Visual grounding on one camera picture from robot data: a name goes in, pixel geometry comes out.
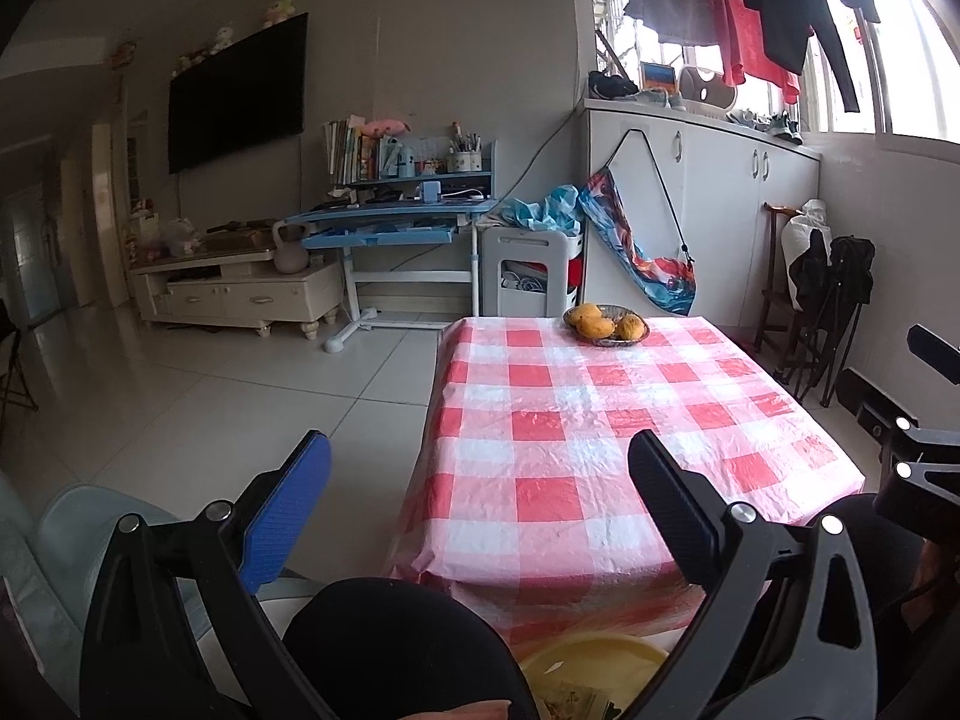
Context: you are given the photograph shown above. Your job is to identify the clear plastic bag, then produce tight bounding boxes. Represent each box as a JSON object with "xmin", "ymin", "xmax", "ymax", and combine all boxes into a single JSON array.
[{"xmin": 161, "ymin": 217, "xmax": 202, "ymax": 256}]

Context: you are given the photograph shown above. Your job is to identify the white low cabinet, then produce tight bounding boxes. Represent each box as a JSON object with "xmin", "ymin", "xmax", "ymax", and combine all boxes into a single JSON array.
[{"xmin": 583, "ymin": 97, "xmax": 822, "ymax": 346}]

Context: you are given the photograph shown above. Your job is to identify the red hanging garment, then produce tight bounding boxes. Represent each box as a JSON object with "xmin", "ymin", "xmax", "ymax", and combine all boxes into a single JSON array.
[{"xmin": 720, "ymin": 0, "xmax": 803, "ymax": 102}]

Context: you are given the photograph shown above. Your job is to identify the grey sneakers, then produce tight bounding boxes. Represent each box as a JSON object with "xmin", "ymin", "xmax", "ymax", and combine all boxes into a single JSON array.
[{"xmin": 724, "ymin": 109, "xmax": 803, "ymax": 145}]

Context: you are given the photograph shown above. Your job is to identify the black shoes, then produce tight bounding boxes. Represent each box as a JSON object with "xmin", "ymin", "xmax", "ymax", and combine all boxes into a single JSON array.
[{"xmin": 587, "ymin": 71, "xmax": 638, "ymax": 101}]

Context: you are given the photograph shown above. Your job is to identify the colourful drawstring bag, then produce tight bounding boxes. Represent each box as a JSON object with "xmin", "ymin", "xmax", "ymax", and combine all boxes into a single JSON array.
[{"xmin": 579, "ymin": 127, "xmax": 698, "ymax": 316}]

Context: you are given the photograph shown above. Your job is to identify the white plastic bag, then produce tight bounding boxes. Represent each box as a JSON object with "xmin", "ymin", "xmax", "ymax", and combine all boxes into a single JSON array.
[{"xmin": 780, "ymin": 199, "xmax": 833, "ymax": 278}]

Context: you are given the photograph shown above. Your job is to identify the white pen holder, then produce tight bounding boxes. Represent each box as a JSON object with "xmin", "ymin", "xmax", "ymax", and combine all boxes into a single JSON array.
[{"xmin": 448, "ymin": 122, "xmax": 482, "ymax": 173}]

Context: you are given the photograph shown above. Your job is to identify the cream television cabinet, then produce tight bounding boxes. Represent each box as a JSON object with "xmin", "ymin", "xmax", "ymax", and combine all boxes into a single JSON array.
[{"xmin": 129, "ymin": 236, "xmax": 347, "ymax": 337}]

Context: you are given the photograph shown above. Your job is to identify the person's black trousers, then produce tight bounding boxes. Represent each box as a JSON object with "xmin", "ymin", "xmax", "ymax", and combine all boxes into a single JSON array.
[{"xmin": 283, "ymin": 493, "xmax": 960, "ymax": 720}]

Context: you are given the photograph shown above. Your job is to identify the black folding chair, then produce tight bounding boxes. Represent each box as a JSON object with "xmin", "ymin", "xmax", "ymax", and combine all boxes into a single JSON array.
[{"xmin": 780, "ymin": 236, "xmax": 877, "ymax": 410}]

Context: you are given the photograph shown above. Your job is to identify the blue study desk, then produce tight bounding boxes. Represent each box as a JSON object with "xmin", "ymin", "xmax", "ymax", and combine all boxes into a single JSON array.
[{"xmin": 300, "ymin": 139, "xmax": 500, "ymax": 353}]

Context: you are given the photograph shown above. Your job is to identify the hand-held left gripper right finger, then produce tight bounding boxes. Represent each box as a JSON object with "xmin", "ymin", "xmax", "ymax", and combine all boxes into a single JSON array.
[{"xmin": 628, "ymin": 429, "xmax": 878, "ymax": 720}]

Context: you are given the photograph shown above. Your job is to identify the woven fruit bowl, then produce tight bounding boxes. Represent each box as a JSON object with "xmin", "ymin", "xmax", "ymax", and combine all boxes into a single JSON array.
[{"xmin": 564, "ymin": 304, "xmax": 651, "ymax": 348}]

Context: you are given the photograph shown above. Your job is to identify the yellow plastic basin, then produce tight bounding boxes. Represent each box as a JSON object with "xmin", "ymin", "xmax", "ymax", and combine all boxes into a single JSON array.
[{"xmin": 517, "ymin": 631, "xmax": 668, "ymax": 720}]

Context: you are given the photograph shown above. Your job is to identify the row of books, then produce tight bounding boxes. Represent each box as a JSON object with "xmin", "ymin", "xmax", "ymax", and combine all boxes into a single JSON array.
[{"xmin": 324, "ymin": 116, "xmax": 383, "ymax": 185}]

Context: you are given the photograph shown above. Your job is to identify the grey hanging garment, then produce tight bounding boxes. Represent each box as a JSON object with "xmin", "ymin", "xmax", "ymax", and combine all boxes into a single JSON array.
[{"xmin": 622, "ymin": 0, "xmax": 740, "ymax": 46}]

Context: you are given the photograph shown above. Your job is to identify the beige kettlebell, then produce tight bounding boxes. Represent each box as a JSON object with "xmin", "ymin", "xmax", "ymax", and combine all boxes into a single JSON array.
[{"xmin": 271, "ymin": 219, "xmax": 311, "ymax": 275}]

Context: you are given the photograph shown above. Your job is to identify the blue patterned cloth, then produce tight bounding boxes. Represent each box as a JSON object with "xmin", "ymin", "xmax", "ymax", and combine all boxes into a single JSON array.
[{"xmin": 491, "ymin": 184, "xmax": 586, "ymax": 237}]

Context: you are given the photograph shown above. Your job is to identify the black wall television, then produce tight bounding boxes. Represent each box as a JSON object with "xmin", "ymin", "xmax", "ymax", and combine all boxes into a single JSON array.
[{"xmin": 167, "ymin": 13, "xmax": 310, "ymax": 175}]

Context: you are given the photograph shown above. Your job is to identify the wooden folding chair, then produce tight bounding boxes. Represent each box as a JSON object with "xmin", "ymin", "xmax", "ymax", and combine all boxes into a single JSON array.
[{"xmin": 754, "ymin": 201, "xmax": 807, "ymax": 361}]

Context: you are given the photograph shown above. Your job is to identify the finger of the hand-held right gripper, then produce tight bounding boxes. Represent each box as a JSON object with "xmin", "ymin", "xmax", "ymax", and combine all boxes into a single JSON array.
[
  {"xmin": 906, "ymin": 324, "xmax": 960, "ymax": 385},
  {"xmin": 835, "ymin": 367, "xmax": 960, "ymax": 458}
]

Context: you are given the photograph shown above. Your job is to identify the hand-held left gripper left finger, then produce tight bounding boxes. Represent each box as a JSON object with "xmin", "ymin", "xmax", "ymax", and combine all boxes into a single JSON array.
[{"xmin": 79, "ymin": 431, "xmax": 333, "ymax": 720}]

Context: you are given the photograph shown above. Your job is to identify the red white checked tablecloth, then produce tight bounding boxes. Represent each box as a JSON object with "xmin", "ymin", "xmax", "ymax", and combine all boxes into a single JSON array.
[{"xmin": 386, "ymin": 315, "xmax": 867, "ymax": 646}]

